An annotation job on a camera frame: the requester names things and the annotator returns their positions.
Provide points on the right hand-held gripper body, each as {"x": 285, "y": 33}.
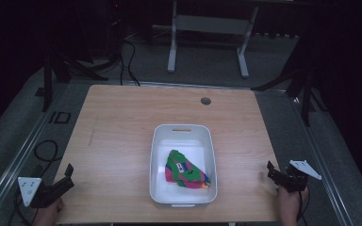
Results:
{"x": 297, "y": 175}

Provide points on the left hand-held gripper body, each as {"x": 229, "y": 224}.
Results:
{"x": 41, "y": 192}

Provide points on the green and pink cloth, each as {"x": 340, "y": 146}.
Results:
{"x": 185, "y": 171}

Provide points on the white plastic bin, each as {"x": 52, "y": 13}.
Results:
{"x": 183, "y": 164}

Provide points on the person's left hand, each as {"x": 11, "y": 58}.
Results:
{"x": 48, "y": 215}

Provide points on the person's right hand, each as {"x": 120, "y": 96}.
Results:
{"x": 290, "y": 205}

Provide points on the black tripod stand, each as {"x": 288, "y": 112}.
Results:
{"x": 298, "y": 84}
{"x": 59, "y": 66}

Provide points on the white metal stand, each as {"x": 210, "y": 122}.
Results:
{"x": 212, "y": 34}

